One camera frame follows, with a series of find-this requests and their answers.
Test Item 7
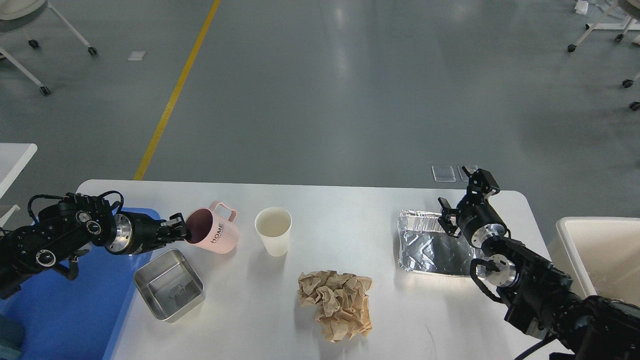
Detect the black chair caster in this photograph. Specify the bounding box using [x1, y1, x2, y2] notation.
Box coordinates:
[621, 70, 640, 112]

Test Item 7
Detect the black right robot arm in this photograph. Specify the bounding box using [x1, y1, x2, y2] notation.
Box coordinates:
[438, 166, 640, 360]

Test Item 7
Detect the pink mug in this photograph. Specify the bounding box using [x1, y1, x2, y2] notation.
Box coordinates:
[186, 201, 240, 255]

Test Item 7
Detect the clear floor plate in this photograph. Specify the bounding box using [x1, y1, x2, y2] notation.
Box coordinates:
[457, 164, 479, 183]
[431, 165, 457, 183]

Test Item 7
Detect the white paper cup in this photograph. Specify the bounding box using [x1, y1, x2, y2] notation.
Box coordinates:
[254, 207, 293, 257]

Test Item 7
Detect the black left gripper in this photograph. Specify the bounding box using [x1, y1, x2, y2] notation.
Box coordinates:
[103, 211, 190, 255]

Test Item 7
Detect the white rolling frame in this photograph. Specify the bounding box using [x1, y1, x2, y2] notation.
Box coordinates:
[566, 0, 640, 53]

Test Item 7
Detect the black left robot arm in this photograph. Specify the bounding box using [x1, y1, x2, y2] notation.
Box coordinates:
[0, 190, 192, 300]

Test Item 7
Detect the blue plastic tray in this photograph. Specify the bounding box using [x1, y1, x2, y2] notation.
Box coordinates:
[1, 246, 151, 360]

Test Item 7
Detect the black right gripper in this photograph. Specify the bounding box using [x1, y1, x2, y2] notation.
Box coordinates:
[438, 168, 508, 248]

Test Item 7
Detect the aluminium foil tray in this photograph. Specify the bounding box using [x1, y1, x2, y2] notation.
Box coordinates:
[397, 209, 484, 278]

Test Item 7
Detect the square steel container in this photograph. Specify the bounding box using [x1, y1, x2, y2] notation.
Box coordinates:
[133, 249, 206, 323]

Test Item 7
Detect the crumpled brown paper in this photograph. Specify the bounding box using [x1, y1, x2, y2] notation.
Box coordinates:
[297, 270, 374, 343]

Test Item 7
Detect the white office chair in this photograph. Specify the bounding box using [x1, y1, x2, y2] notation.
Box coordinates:
[0, 0, 99, 97]

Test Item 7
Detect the white plastic bin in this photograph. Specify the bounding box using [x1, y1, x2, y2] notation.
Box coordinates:
[547, 216, 640, 306]

